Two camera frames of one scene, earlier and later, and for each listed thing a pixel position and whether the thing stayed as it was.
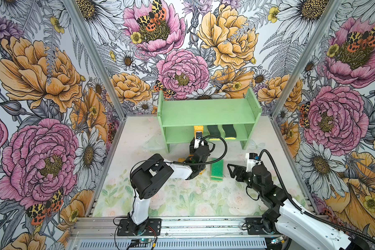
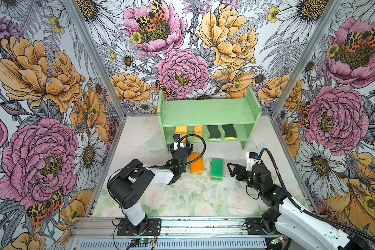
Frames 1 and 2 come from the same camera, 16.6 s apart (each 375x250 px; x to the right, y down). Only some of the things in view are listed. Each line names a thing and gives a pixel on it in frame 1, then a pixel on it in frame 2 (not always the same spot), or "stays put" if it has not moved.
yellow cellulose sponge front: x=198 y=128 stays put
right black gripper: x=241 y=171 stays put
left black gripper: x=191 y=147 → x=172 y=149
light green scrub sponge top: x=217 y=169 stays put
